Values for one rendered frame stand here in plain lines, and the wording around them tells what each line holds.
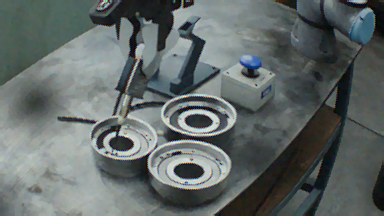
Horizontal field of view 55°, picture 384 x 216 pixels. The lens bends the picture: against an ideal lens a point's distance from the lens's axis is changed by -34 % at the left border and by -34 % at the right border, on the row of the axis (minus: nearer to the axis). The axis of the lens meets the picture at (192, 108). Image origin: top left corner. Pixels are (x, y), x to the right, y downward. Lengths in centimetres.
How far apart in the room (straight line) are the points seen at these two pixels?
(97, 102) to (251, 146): 27
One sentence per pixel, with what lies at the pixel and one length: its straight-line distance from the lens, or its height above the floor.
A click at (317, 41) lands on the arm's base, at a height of 85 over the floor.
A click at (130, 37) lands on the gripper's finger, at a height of 98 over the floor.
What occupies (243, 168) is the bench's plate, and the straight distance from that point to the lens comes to 75.
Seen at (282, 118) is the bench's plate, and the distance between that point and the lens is 87.
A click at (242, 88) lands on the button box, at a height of 83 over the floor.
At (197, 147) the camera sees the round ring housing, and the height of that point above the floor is 83.
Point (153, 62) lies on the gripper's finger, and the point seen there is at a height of 95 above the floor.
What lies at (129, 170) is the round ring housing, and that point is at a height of 82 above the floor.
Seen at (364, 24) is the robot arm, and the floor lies 98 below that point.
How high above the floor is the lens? 126
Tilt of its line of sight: 32 degrees down
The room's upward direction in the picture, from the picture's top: 3 degrees clockwise
